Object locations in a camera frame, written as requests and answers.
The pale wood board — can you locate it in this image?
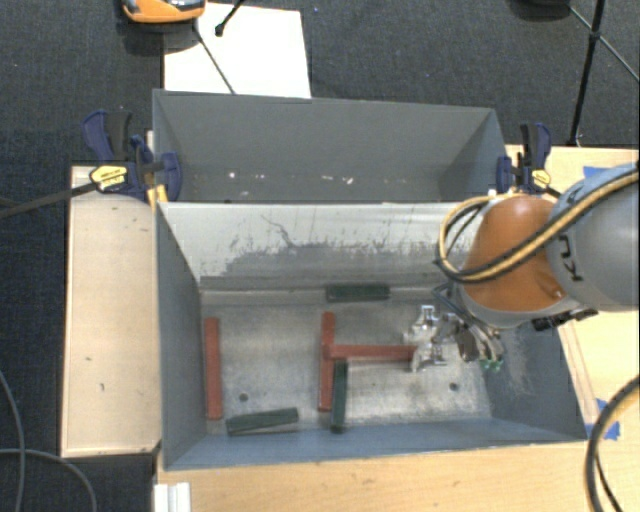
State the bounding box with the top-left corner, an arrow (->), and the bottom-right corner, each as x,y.
59,164 -> 164,459

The dark green flat block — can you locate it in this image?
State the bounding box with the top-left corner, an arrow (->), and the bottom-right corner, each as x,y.
224,406 -> 301,437
329,360 -> 350,434
325,283 -> 392,303

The red-brown flat block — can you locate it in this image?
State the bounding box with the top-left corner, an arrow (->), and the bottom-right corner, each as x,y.
202,316 -> 225,421
329,344 -> 419,364
317,311 -> 337,413

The grey metal bin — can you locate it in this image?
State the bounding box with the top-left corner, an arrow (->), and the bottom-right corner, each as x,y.
151,88 -> 589,472

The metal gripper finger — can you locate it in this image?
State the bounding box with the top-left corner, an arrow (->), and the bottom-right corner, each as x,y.
408,304 -> 445,347
407,346 -> 450,374

